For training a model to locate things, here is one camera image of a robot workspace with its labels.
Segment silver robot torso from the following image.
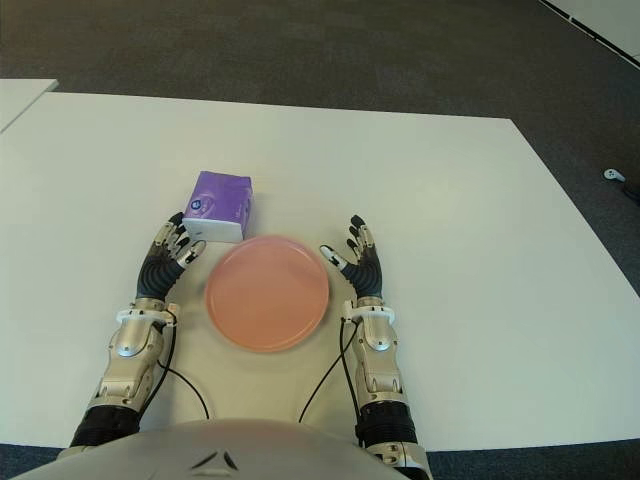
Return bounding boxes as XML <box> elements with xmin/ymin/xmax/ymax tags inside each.
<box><xmin>19</xmin><ymin>418</ymin><xmax>401</xmax><ymax>480</ymax></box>

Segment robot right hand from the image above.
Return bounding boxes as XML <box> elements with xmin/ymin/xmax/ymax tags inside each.
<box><xmin>319</xmin><ymin>214</ymin><xmax>387</xmax><ymax>301</ymax></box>

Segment pink round plate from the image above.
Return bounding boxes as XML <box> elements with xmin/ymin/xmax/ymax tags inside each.
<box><xmin>204</xmin><ymin>234</ymin><xmax>331</xmax><ymax>355</ymax></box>

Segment purple tissue paper pack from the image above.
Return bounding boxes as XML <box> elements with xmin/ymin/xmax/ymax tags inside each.
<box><xmin>180</xmin><ymin>170</ymin><xmax>254</xmax><ymax>245</ymax></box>

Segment white neighbouring table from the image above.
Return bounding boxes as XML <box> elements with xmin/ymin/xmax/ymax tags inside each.
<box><xmin>0</xmin><ymin>78</ymin><xmax>60</xmax><ymax>134</ymax></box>

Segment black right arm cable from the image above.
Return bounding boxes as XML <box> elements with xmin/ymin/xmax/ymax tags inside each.
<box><xmin>298</xmin><ymin>315</ymin><xmax>364</xmax><ymax>446</ymax></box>

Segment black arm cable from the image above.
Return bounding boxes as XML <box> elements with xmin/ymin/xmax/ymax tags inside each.
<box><xmin>158</xmin><ymin>319</ymin><xmax>212</xmax><ymax>420</ymax></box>
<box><xmin>298</xmin><ymin>315</ymin><xmax>364</xmax><ymax>446</ymax></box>

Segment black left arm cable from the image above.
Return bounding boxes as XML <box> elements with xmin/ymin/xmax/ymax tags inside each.
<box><xmin>158</xmin><ymin>319</ymin><xmax>212</xmax><ymax>420</ymax></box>

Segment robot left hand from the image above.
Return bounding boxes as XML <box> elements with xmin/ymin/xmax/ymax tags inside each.
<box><xmin>135</xmin><ymin>212</ymin><xmax>208</xmax><ymax>304</ymax></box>

